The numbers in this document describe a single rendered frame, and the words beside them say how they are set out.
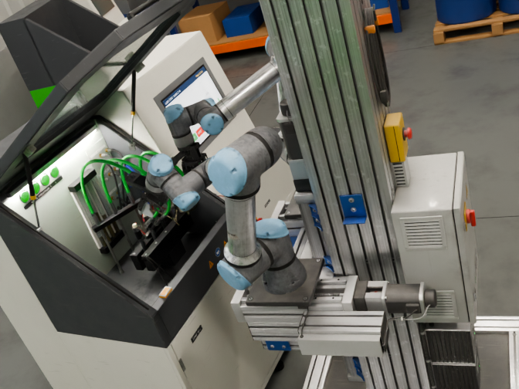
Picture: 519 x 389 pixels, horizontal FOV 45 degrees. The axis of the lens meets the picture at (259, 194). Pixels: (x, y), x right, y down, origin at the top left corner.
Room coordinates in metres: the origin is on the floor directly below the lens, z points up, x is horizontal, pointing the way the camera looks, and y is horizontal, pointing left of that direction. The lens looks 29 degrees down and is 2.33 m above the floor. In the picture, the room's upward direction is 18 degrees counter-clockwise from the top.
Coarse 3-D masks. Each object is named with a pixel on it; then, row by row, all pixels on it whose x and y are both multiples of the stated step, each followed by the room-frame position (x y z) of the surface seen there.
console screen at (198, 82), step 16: (176, 80) 2.88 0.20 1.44; (192, 80) 2.96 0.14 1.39; (208, 80) 3.04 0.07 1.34; (160, 96) 2.76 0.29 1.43; (176, 96) 2.83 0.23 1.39; (192, 96) 2.90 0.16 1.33; (208, 96) 2.98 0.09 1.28; (224, 96) 3.07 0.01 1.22; (192, 128) 2.79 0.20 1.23; (224, 128) 2.95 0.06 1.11; (208, 144) 2.80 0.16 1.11
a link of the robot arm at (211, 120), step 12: (264, 72) 2.12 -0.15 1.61; (276, 72) 2.11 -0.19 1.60; (240, 84) 2.13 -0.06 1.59; (252, 84) 2.10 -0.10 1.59; (264, 84) 2.10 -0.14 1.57; (228, 96) 2.10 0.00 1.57; (240, 96) 2.09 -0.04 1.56; (252, 96) 2.09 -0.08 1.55; (204, 108) 2.14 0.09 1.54; (216, 108) 2.08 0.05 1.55; (228, 108) 2.07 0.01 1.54; (240, 108) 2.08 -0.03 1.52; (204, 120) 2.05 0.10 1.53; (216, 120) 2.04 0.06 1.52; (228, 120) 2.09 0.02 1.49; (216, 132) 2.04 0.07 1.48
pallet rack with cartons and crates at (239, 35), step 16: (384, 0) 6.93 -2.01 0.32; (192, 16) 8.01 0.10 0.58; (208, 16) 7.80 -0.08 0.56; (224, 16) 8.10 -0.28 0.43; (240, 16) 7.72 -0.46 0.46; (256, 16) 7.84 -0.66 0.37; (384, 16) 6.74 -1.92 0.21; (176, 32) 7.88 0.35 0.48; (208, 32) 7.84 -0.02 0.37; (224, 32) 8.00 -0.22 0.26; (240, 32) 7.71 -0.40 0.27; (256, 32) 7.61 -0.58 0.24; (224, 48) 7.63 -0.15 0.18; (240, 48) 7.53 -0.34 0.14
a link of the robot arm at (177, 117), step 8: (176, 104) 2.22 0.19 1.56; (168, 112) 2.17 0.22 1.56; (176, 112) 2.17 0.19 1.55; (184, 112) 2.19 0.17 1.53; (168, 120) 2.18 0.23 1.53; (176, 120) 2.17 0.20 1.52; (184, 120) 2.17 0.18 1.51; (176, 128) 2.17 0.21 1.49; (184, 128) 2.17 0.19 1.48; (176, 136) 2.17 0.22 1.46; (184, 136) 2.17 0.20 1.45
